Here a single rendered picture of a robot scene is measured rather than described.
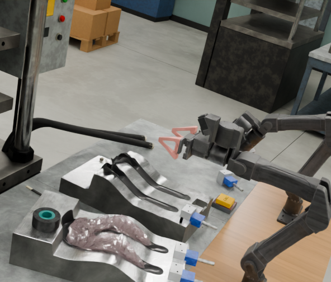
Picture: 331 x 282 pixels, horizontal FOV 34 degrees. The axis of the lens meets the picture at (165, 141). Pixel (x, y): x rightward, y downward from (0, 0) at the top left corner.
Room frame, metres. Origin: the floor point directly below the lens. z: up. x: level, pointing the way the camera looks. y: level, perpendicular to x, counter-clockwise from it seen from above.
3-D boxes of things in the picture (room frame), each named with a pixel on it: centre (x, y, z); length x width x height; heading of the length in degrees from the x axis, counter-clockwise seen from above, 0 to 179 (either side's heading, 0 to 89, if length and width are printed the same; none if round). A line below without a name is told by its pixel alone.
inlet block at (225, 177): (2.03, -0.31, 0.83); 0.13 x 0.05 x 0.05; 43
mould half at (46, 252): (1.36, 0.10, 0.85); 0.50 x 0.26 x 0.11; 87
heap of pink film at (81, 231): (1.36, 0.10, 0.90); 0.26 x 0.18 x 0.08; 87
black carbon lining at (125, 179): (1.71, 0.05, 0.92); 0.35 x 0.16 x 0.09; 70
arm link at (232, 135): (1.43, -0.20, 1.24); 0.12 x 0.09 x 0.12; 70
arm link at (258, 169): (1.38, -0.35, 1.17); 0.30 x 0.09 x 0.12; 70
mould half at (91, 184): (1.72, 0.06, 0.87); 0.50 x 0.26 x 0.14; 70
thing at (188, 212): (1.57, -0.18, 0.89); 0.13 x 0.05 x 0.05; 70
